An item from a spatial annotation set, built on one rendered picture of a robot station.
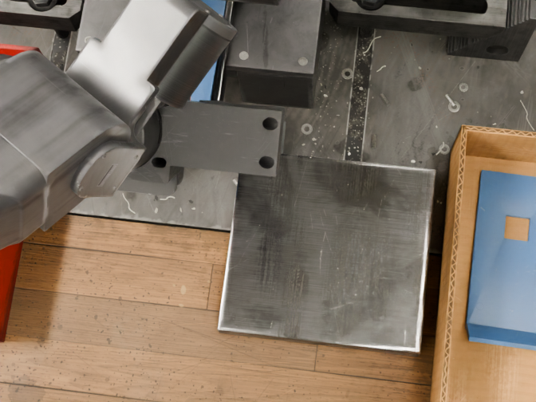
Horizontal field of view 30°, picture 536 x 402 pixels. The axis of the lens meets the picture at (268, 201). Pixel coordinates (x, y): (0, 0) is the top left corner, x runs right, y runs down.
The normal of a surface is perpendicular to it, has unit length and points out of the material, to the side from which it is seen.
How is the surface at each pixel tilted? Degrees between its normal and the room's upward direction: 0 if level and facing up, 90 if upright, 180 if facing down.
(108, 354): 0
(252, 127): 25
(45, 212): 93
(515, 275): 0
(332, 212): 0
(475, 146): 90
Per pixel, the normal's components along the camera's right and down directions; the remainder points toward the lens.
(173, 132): -0.08, 0.17
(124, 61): -0.27, 0.03
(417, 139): -0.04, -0.25
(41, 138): 0.21, -0.52
